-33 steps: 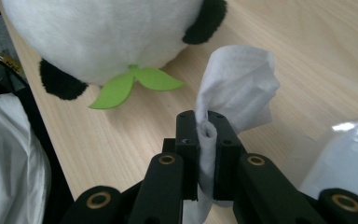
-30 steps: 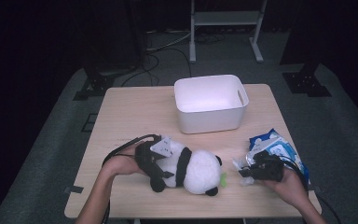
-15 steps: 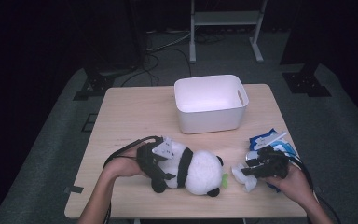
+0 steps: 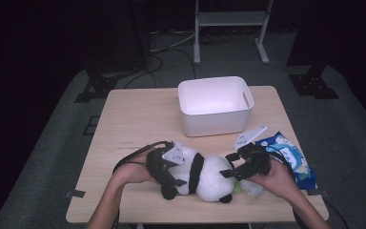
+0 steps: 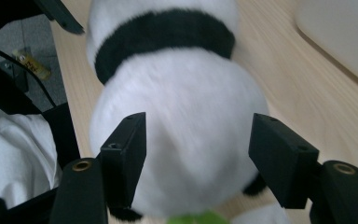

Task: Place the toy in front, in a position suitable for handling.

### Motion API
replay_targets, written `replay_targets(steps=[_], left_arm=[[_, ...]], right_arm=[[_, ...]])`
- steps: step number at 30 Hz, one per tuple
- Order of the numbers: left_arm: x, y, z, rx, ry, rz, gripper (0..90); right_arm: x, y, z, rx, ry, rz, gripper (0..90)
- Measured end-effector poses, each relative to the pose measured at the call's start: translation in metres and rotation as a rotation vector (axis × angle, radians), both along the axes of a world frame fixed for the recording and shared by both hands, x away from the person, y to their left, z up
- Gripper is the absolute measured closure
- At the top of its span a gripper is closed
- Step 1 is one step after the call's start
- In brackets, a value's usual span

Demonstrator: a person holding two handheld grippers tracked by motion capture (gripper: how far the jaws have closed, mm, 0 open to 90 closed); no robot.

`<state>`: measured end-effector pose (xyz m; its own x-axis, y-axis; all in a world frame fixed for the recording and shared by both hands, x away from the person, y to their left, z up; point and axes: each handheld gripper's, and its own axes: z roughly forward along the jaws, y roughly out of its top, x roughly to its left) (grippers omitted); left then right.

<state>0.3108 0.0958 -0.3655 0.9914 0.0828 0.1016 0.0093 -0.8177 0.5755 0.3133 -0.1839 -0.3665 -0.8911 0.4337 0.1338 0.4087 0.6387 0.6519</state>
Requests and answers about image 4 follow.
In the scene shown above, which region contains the white metal stand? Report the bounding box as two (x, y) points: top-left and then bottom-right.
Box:
(193, 0), (275, 66)

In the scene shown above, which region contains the black stand base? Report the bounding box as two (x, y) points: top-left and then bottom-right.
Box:
(74, 69), (118, 104)
(288, 65), (340, 100)

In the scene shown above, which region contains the black square floor frame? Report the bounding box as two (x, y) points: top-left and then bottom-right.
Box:
(83, 115), (100, 135)

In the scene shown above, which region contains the panda plush toy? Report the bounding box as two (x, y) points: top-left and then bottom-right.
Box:
(160, 144), (241, 204)

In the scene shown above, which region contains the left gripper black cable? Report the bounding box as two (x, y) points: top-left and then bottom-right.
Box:
(112, 140), (173, 175)

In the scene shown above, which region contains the black floor cable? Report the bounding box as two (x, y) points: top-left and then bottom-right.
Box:
(123, 47), (197, 90)

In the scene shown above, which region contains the white wet wipe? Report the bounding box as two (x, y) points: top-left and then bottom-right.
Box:
(241, 180), (265, 198)

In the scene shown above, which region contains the grey floor cable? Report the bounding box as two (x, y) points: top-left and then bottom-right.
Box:
(149, 29), (198, 53)

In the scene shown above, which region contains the blue wet wipes packet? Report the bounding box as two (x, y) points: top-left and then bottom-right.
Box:
(255, 131), (318, 191)

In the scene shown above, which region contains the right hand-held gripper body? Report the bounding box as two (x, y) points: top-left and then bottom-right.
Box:
(234, 125), (272, 181)

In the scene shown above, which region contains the person's right hand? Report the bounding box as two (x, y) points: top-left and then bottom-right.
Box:
(246, 158), (295, 201)

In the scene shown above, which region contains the person's left hand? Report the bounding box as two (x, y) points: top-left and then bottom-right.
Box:
(112, 150), (156, 191)

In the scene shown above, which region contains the white plastic storage bin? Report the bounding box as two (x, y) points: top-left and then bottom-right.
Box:
(177, 75), (255, 137)

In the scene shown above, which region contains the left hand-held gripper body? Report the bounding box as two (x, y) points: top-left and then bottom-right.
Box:
(146, 141), (185, 192)

